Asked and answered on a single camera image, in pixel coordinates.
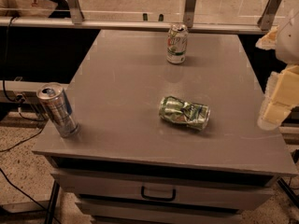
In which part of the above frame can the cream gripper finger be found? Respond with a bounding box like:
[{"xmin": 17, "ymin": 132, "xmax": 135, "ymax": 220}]
[
  {"xmin": 257, "ymin": 64, "xmax": 299, "ymax": 131},
  {"xmin": 255, "ymin": 27, "xmax": 278, "ymax": 50}
]

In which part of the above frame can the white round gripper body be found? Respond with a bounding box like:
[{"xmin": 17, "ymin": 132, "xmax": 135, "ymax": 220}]
[{"xmin": 276, "ymin": 8, "xmax": 299, "ymax": 64}]

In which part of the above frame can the white green 7up can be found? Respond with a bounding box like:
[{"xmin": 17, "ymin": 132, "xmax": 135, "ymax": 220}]
[{"xmin": 166, "ymin": 23, "xmax": 189, "ymax": 64}]

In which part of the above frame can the crushed green soda can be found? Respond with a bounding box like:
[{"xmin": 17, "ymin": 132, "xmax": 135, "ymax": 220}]
[{"xmin": 159, "ymin": 96, "xmax": 210, "ymax": 131}]

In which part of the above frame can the silver blue redbull can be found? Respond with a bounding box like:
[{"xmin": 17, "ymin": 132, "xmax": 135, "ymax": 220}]
[{"xmin": 36, "ymin": 82, "xmax": 78, "ymax": 137}]

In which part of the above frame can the grey drawer cabinet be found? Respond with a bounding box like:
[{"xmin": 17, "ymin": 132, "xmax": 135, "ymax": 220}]
[{"xmin": 35, "ymin": 30, "xmax": 297, "ymax": 224}]

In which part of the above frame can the white bag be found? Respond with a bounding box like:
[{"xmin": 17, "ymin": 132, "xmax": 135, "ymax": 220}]
[{"xmin": 0, "ymin": 0, "xmax": 58, "ymax": 17}]

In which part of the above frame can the black drawer handle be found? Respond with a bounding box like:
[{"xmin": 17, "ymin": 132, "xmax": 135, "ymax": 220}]
[{"xmin": 140, "ymin": 186, "xmax": 177, "ymax": 202}]

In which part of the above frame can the metal frame rail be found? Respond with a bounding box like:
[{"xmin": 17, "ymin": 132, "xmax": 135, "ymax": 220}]
[{"xmin": 1, "ymin": 0, "xmax": 287, "ymax": 35}]

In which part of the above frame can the black floor cable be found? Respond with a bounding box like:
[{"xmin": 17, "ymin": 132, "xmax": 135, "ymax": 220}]
[{"xmin": 0, "ymin": 15, "xmax": 62, "ymax": 224}]

